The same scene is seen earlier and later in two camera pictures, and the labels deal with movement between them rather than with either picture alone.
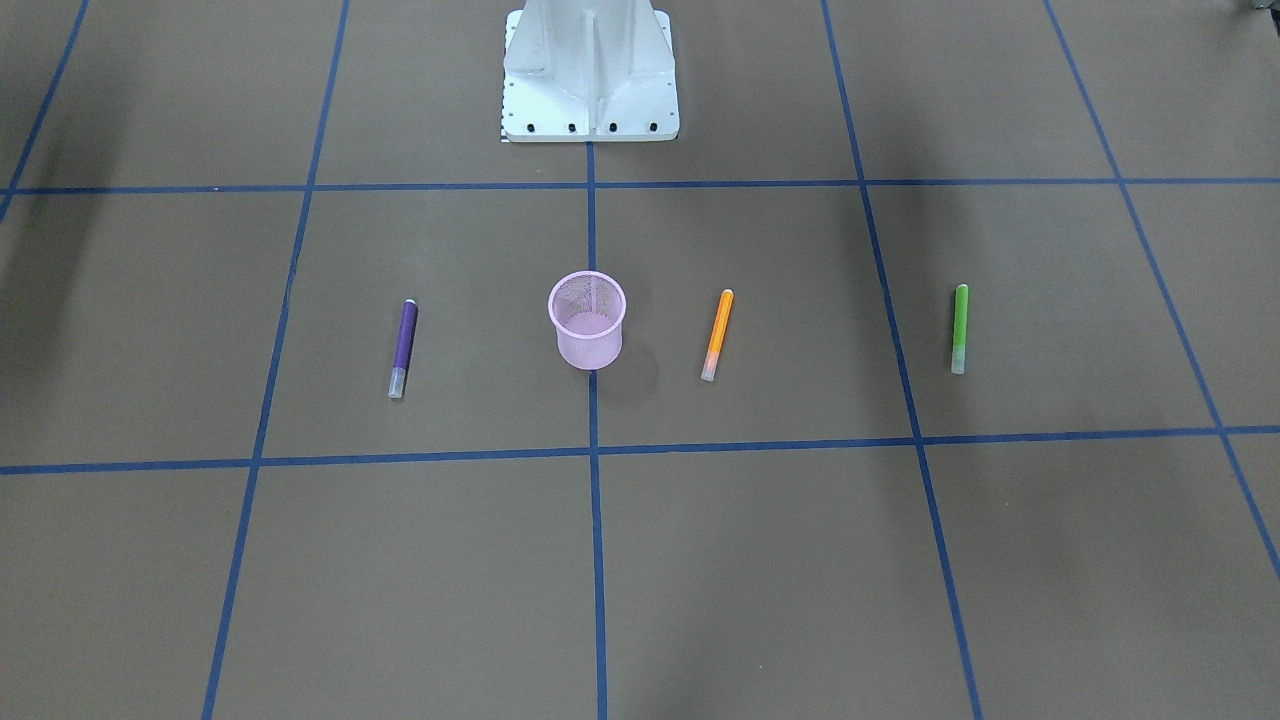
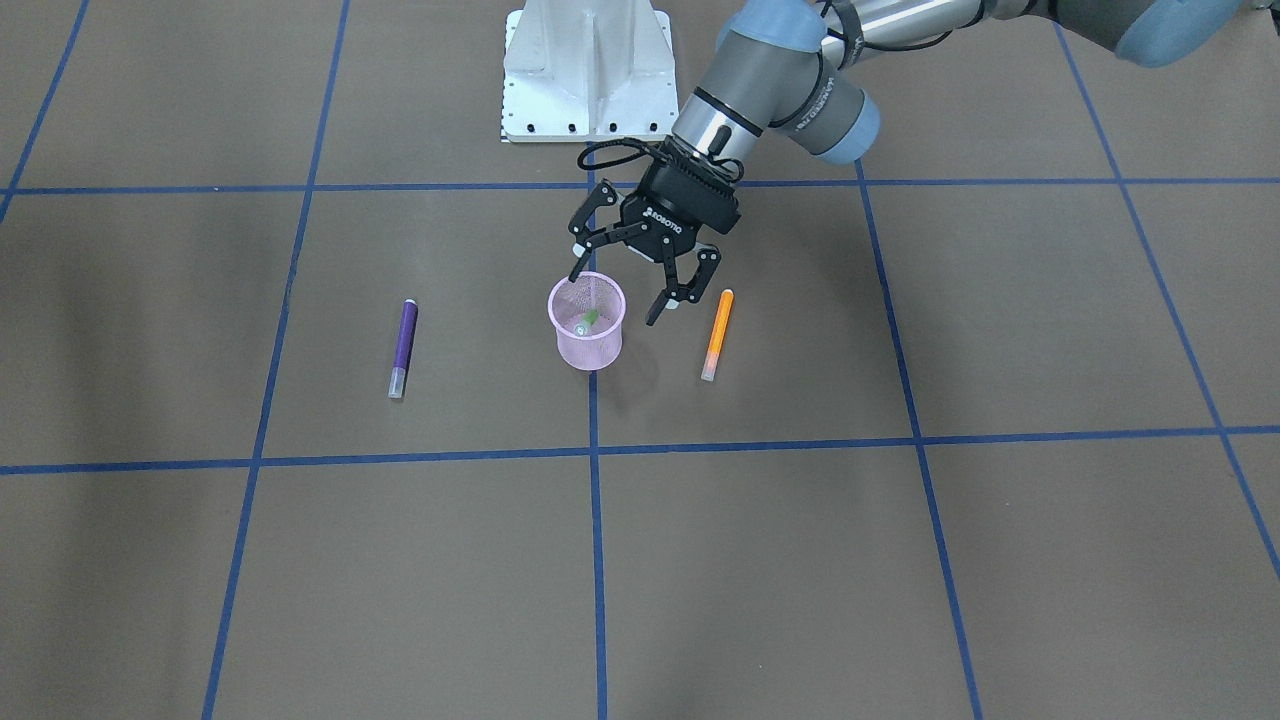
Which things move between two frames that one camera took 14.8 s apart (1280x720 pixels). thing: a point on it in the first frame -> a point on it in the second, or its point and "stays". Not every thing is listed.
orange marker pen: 709,368 stays
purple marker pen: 407,326 stays
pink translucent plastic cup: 587,309 stays
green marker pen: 960,328 -> 582,328
